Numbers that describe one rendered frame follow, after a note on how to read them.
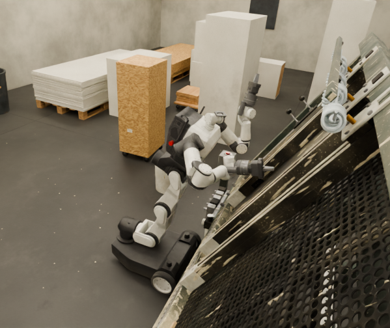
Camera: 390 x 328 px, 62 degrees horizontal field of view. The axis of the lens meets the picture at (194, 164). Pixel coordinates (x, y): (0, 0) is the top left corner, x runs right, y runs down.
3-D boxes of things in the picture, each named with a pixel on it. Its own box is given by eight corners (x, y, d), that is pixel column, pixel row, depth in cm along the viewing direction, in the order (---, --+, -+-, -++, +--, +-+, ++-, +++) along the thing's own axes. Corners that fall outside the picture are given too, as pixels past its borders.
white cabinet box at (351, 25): (305, 114, 635) (336, -4, 533) (336, 121, 617) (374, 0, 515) (301, 125, 587) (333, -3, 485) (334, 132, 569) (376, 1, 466)
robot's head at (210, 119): (201, 122, 205) (207, 110, 200) (212, 122, 212) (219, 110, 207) (206, 129, 202) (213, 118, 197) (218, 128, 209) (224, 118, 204)
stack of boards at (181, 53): (178, 58, 975) (180, 42, 953) (211, 64, 942) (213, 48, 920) (133, 75, 776) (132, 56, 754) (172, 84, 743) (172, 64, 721)
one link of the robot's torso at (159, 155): (148, 165, 234) (157, 147, 223) (156, 157, 244) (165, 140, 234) (180, 187, 231) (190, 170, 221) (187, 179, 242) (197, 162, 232)
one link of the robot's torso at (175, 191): (150, 214, 252) (166, 168, 226) (160, 202, 266) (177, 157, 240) (167, 224, 249) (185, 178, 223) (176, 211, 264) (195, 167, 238)
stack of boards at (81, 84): (120, 76, 763) (118, 48, 732) (159, 84, 730) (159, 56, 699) (36, 107, 565) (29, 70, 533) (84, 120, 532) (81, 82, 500)
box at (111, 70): (140, 99, 642) (140, 48, 595) (169, 105, 622) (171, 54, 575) (109, 114, 561) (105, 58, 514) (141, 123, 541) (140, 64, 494)
